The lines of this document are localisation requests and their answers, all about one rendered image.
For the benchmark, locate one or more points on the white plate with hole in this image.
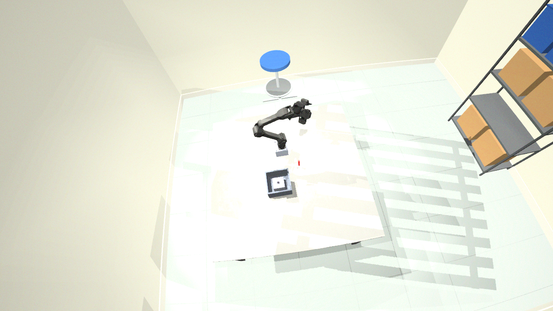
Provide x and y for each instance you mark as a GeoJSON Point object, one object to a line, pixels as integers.
{"type": "Point", "coordinates": [278, 183]}

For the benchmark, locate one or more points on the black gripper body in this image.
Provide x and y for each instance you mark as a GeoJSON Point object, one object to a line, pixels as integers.
{"type": "Point", "coordinates": [305, 103]}

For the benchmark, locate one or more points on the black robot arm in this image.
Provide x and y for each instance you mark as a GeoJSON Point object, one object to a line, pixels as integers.
{"type": "Point", "coordinates": [282, 114]}

